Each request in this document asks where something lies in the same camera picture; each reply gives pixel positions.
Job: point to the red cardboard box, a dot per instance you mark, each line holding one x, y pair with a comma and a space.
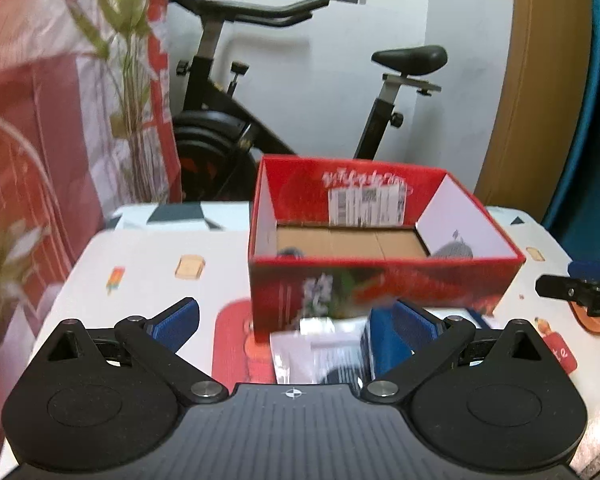
300, 290

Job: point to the grey knitted cloth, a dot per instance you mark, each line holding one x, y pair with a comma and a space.
452, 250

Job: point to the red and white curtain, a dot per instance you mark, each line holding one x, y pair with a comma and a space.
30, 85

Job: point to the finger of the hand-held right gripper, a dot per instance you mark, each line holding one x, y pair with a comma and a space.
562, 287
590, 268

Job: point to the clear plastic packet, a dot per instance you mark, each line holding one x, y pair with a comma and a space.
310, 355

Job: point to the wooden door panel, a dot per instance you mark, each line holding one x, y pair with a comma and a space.
540, 85

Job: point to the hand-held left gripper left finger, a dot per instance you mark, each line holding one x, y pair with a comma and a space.
177, 322

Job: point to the printed tablecloth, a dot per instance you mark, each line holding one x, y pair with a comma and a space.
145, 260

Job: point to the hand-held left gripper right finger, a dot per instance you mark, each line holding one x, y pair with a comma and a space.
402, 330

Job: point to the black exercise bike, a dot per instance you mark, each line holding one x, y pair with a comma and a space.
220, 125

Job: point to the orange printed banner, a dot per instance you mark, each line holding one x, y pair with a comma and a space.
160, 85

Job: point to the green leafy plant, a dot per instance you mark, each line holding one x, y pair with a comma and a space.
130, 85

